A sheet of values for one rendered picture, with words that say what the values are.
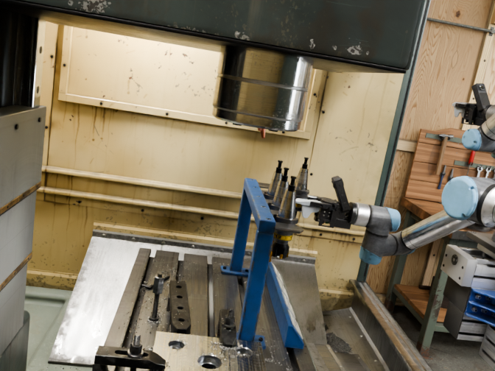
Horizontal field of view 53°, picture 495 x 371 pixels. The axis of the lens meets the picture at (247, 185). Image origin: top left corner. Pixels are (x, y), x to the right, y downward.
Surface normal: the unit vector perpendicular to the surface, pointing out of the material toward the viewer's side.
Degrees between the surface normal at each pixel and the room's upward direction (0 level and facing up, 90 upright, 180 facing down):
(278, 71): 90
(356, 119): 92
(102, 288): 26
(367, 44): 90
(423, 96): 90
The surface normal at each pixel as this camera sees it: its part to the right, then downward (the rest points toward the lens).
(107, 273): 0.18, -0.79
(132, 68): 0.08, 0.23
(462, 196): -0.90, -0.06
